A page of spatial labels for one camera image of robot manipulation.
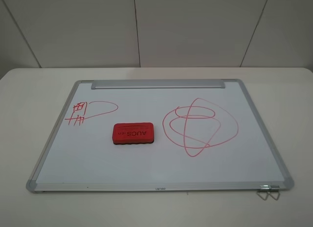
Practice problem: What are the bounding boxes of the grey whiteboard marker tray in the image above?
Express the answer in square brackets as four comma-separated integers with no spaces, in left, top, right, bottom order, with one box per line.
[91,79,225,90]

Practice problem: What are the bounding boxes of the red whiteboard eraser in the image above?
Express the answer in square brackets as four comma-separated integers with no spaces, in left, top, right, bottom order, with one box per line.
[112,122,154,145]

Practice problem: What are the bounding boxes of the white aluminium-framed whiteboard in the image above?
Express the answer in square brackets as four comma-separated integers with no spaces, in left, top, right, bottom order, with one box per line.
[26,79,294,193]

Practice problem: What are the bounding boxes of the metal binder clip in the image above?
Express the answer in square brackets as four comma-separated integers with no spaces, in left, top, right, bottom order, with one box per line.
[256,185,280,201]

